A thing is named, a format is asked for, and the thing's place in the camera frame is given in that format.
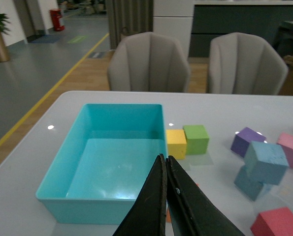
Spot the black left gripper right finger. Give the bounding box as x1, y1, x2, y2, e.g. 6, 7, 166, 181
166, 156, 244, 236

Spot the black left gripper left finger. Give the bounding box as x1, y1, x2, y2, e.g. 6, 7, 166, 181
113, 154, 166, 236

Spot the light blue foam block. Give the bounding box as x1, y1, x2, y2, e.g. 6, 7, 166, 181
244, 141, 289, 185

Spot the orange foam block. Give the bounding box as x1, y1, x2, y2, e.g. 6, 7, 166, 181
166, 206, 172, 223

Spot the dark blue foam block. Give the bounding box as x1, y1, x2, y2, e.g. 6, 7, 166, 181
234, 166, 273, 201

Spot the turquoise plastic bin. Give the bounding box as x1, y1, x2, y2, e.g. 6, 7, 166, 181
36, 103, 167, 225

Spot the green foam block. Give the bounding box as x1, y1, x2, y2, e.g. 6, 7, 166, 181
183, 125, 209, 155

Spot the yellow foam block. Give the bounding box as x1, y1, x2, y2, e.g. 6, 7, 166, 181
166, 129, 187, 160

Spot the purple foam block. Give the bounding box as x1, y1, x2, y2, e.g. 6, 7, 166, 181
230, 127, 266, 158

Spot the red foam block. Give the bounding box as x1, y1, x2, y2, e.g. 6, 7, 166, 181
250, 207, 293, 236

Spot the pink foam block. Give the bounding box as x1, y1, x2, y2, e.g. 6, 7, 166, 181
277, 133, 293, 169

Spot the left beige chair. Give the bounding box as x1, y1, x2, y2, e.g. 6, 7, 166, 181
107, 32, 191, 92

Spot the beige chair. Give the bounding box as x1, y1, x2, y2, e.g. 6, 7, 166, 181
107, 32, 191, 92
207, 32, 288, 95

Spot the right beige chair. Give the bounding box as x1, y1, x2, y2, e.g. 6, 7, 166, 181
207, 32, 288, 95

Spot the white drawer cabinet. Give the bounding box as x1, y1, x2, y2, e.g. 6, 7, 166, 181
153, 0, 195, 57

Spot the black appliance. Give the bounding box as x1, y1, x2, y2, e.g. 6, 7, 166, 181
272, 21, 293, 58

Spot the grey curtain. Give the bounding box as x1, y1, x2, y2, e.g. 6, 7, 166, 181
106, 0, 154, 49

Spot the dark grey counter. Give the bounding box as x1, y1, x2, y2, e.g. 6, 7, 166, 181
189, 2, 293, 58

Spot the red cabinet box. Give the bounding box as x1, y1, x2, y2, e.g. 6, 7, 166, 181
50, 8, 65, 31

